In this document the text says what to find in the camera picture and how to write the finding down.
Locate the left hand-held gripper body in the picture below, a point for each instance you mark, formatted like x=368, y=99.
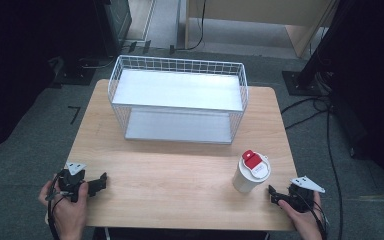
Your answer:
x=70, y=181

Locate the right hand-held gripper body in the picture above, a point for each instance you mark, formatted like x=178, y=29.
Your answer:
x=301, y=196

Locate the white cup with red lid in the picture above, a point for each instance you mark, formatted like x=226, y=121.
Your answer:
x=251, y=171

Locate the person's right hand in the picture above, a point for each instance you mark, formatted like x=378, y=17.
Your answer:
x=301, y=221

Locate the person's left hand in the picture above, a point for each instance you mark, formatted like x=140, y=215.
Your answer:
x=68, y=213

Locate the black stand base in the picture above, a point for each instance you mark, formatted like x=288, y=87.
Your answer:
x=75, y=75

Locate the dark curtain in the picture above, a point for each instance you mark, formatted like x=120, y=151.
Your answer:
x=373, y=83
x=16, y=60

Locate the black cabinet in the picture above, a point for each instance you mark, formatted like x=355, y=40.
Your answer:
x=113, y=23

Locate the light wooden furniture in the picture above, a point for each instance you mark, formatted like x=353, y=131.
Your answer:
x=246, y=11

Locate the black stand with base plate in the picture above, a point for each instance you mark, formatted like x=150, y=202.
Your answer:
x=308, y=71

